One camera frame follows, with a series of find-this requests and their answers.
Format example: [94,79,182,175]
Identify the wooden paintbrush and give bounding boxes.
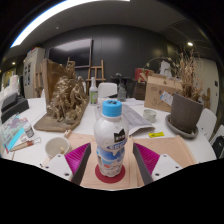
[9,136,42,153]

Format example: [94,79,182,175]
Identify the black backpack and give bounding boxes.
[211,134,224,159]

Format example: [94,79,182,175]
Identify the small glass jar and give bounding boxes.
[142,108,158,124]

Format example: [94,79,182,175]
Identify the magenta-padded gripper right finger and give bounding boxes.
[132,142,184,186]

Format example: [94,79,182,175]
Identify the white plaster figure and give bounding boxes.
[159,59,173,78]

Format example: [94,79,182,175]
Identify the white ceramic cup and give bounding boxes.
[44,136,72,160]

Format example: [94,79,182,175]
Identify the wooden figure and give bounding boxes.
[202,87,212,109]

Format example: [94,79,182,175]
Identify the beige cloth table mat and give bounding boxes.
[41,132,198,190]

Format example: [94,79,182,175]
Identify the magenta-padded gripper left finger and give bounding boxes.
[42,142,92,186]

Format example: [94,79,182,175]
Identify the purple and blue book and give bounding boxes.
[1,113,30,154]

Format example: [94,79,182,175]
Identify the brown cardboard box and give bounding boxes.
[143,74,184,113]

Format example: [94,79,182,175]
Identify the wooden easel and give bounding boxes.
[85,59,107,96]
[33,63,44,98]

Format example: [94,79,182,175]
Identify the black wall screen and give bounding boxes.
[48,37,94,69]

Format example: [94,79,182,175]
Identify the white drink bottle blue cap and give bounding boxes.
[93,99,130,178]

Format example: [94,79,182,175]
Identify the golden brown relief sculpture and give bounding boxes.
[33,58,90,133]

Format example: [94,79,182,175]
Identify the grey glass pitcher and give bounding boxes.
[117,78,128,103]

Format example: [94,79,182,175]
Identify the long ceiling light strip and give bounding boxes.
[9,0,131,49]

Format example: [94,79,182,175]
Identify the grey newspaper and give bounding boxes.
[94,98,156,137]

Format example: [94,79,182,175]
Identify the white plastic chair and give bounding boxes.
[97,82,119,99]
[210,124,224,159]
[196,107,218,141]

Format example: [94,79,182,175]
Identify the small paint jar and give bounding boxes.
[23,122,35,139]

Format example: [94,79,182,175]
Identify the small yellow tag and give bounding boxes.
[147,131,165,139]

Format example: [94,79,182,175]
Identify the round ceiling lights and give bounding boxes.
[11,41,194,66]

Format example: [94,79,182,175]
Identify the stacked black boxes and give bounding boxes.
[0,92,30,124]

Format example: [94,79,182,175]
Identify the white cabinet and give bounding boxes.
[22,46,46,99]

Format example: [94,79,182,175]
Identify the clear spray bottle green label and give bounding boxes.
[88,77,99,106]

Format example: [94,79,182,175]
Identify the dried plant in grey pot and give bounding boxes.
[164,49,205,140]

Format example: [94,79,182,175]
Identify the flat round red coaster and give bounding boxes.
[94,163,127,184]

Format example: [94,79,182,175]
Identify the red box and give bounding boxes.
[134,67,154,83]

